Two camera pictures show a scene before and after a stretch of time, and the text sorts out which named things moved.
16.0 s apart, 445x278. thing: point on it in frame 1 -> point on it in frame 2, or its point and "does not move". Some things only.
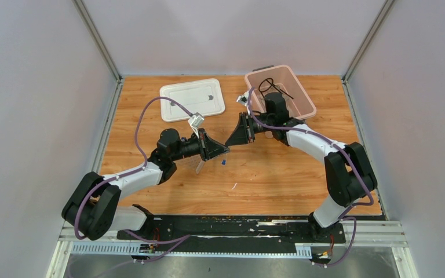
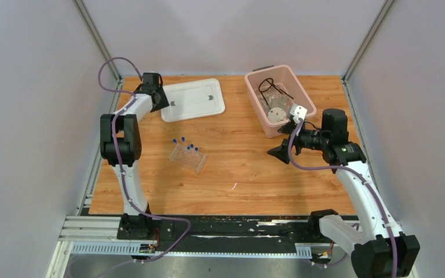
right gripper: (240, 137) -> (281, 151)
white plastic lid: (204, 97) does not move
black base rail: (232, 234) does not move
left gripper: (214, 147) -> (165, 102)
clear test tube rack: (194, 162) does not move
